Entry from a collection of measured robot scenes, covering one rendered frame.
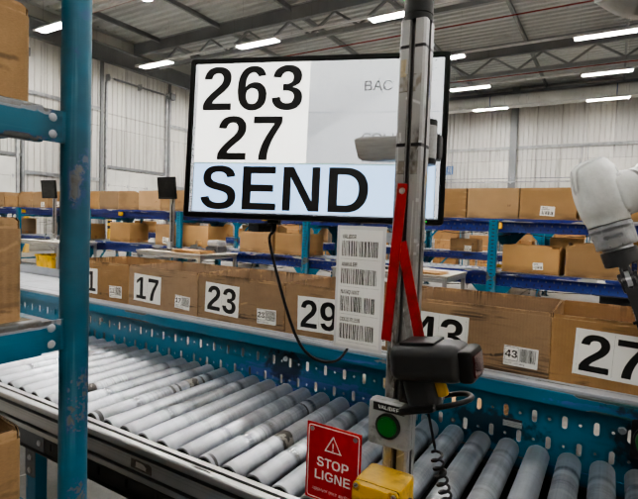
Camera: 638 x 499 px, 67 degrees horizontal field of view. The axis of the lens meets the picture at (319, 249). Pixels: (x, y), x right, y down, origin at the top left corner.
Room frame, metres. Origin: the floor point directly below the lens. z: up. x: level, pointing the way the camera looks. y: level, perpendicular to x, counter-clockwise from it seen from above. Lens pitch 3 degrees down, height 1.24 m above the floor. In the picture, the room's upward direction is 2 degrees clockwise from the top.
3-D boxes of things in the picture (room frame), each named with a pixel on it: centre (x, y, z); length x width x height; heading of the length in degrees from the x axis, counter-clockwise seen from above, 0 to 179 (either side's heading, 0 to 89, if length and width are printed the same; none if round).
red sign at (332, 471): (0.76, -0.06, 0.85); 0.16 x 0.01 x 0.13; 59
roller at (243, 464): (1.17, 0.04, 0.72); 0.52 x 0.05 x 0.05; 149
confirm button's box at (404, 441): (0.71, -0.12, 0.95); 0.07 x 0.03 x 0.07; 59
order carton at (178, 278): (2.00, 0.53, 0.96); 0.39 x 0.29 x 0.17; 59
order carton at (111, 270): (2.20, 0.87, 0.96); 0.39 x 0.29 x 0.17; 60
